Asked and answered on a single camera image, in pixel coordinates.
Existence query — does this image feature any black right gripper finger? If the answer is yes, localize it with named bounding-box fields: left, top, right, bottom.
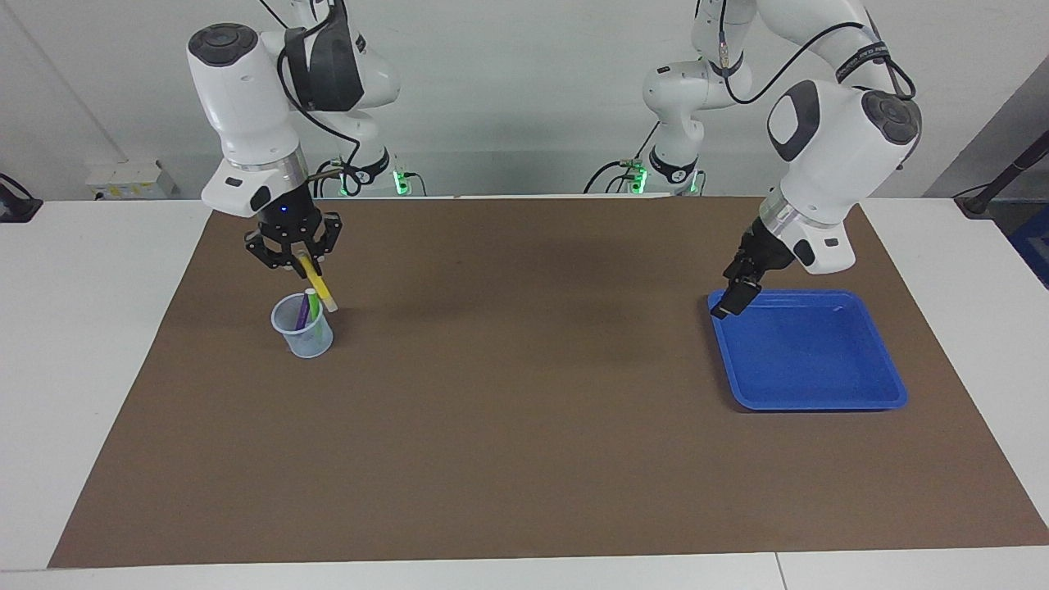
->
left=245, top=231, right=306, bottom=271
left=310, top=211, right=343, bottom=276

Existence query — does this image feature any yellow marker pen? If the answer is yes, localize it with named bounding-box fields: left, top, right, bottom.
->
left=297, top=252, right=338, bottom=312

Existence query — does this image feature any blue plastic tray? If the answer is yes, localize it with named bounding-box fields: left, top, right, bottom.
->
left=707, top=288, right=909, bottom=411

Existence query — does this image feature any translucent plastic cup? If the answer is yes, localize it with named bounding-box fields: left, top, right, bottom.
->
left=271, top=293, right=335, bottom=360

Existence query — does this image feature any black slanted stand pole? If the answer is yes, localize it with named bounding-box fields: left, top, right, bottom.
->
left=955, top=131, right=1049, bottom=219

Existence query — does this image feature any black stand base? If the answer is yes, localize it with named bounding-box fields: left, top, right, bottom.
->
left=0, top=174, right=43, bottom=224

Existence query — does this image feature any brown table mat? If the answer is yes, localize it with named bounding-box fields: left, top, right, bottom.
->
left=48, top=194, right=1049, bottom=570

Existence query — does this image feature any blue box edge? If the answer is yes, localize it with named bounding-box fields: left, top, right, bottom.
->
left=1008, top=205, right=1049, bottom=289

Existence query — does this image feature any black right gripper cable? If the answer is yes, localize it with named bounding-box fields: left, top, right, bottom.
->
left=277, top=25, right=363, bottom=199

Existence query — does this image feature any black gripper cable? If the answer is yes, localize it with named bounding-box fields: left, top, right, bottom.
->
left=715, top=0, right=917, bottom=106
left=277, top=25, right=363, bottom=199

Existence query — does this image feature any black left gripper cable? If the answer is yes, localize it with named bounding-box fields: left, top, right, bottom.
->
left=715, top=0, right=917, bottom=106

